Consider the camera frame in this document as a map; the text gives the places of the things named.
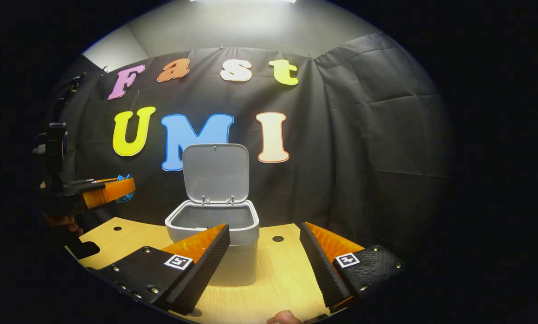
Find black backdrop cloth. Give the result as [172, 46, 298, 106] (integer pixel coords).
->
[44, 32, 454, 252]

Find white desktop garbage bin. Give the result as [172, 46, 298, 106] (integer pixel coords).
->
[164, 143, 260, 287]

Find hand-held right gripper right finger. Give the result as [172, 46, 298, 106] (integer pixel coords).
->
[299, 221, 407, 313]

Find wooden desktop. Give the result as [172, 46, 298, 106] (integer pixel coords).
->
[66, 217, 341, 324]

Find ceiling light panel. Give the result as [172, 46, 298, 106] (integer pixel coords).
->
[190, 0, 296, 4]

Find blue paper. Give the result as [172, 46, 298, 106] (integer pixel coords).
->
[116, 174, 136, 204]

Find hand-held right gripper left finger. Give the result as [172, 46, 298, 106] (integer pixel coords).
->
[86, 224, 231, 315]

